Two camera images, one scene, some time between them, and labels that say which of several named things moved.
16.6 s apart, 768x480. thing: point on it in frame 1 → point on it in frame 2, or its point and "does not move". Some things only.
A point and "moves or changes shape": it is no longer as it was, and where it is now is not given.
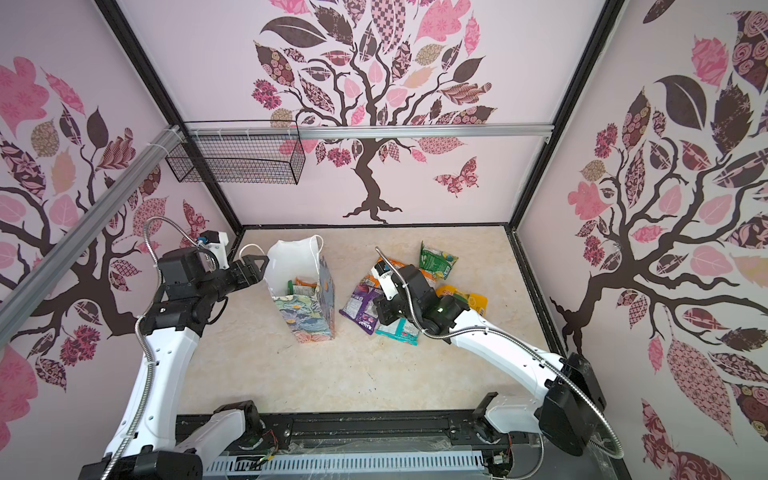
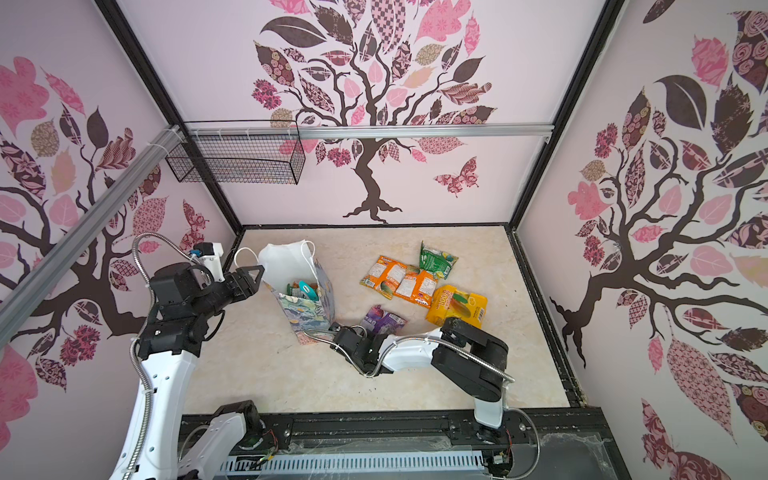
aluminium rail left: x=20 y=299 does not move
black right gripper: x=383 y=305 → x=367 y=335
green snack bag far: x=436 y=261 does not move
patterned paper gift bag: x=302 y=284 does not move
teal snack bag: x=402 y=330 moves or changes shape
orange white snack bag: x=371 y=281 does not move
